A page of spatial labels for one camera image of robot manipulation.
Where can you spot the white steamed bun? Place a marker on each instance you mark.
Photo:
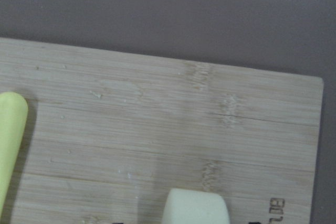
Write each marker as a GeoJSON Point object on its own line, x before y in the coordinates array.
{"type": "Point", "coordinates": [190, 206]}

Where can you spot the bamboo cutting board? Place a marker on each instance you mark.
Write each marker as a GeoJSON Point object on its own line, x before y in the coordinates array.
{"type": "Point", "coordinates": [110, 133]}

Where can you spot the yellow plastic knife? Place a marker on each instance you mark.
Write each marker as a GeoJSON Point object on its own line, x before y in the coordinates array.
{"type": "Point", "coordinates": [14, 111]}

